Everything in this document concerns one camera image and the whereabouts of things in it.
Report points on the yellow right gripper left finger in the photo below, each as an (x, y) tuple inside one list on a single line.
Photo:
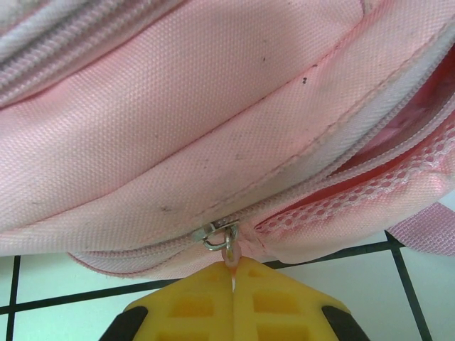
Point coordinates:
[(188, 312)]

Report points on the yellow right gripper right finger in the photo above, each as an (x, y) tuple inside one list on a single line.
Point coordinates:
[(284, 312)]

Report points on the pink backpack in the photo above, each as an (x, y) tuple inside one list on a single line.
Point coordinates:
[(177, 124)]

